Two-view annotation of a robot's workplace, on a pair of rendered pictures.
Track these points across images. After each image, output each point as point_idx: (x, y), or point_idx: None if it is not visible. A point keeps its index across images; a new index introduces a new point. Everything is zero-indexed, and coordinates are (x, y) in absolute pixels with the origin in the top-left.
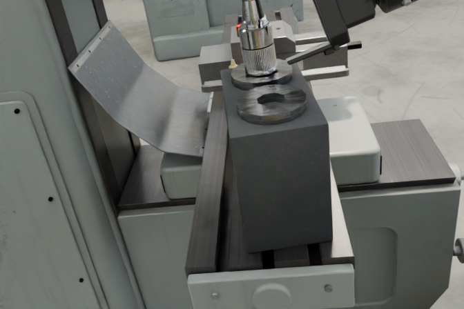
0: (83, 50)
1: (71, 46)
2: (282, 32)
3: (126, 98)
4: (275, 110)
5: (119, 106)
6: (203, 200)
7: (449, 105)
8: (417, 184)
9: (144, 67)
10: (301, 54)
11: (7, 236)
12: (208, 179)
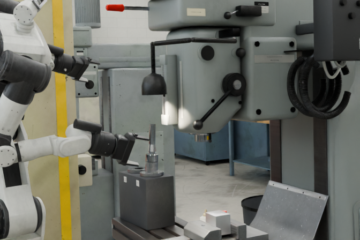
0: (285, 185)
1: (277, 174)
2: (195, 223)
3: (272, 222)
4: (134, 167)
5: (265, 217)
6: (176, 218)
7: None
8: None
9: (308, 237)
10: (132, 161)
11: None
12: (182, 221)
